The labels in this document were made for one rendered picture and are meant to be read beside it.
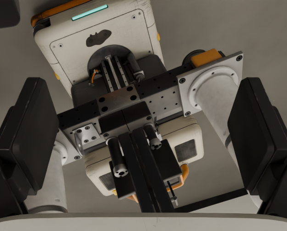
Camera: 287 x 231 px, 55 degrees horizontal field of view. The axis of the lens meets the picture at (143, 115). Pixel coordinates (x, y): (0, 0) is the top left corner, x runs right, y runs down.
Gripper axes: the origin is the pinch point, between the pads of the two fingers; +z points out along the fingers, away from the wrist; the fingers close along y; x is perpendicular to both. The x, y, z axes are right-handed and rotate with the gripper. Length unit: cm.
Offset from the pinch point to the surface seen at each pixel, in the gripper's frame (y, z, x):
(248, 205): 156, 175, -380
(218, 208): 110, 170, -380
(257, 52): 93, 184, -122
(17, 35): -72, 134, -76
